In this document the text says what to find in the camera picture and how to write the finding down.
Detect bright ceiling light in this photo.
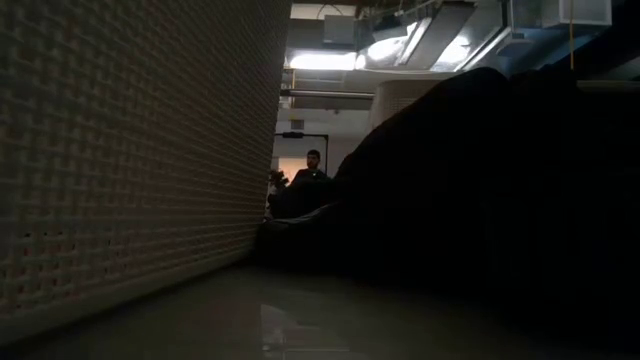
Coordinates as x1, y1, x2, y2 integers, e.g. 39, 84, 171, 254
285, 49, 369, 72

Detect black knit garment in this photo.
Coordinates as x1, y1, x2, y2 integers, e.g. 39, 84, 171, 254
253, 65, 640, 360

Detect white woven plastic basket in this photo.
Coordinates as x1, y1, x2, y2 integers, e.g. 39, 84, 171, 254
0, 0, 293, 346
368, 78, 640, 132

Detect long black trousers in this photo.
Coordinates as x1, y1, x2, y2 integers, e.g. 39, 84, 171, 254
267, 174, 351, 221

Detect white ceiling panel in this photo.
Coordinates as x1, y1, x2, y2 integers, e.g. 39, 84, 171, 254
542, 0, 613, 28

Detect silver ceiling duct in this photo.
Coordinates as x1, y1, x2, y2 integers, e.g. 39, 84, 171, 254
367, 0, 511, 72

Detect grey ceiling box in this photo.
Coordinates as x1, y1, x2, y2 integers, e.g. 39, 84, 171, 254
322, 14, 357, 46

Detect black gantry frame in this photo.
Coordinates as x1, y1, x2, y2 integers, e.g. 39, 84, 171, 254
273, 130, 330, 174

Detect horizontal ceiling pipe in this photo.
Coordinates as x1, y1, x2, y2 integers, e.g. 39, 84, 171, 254
279, 88, 375, 100

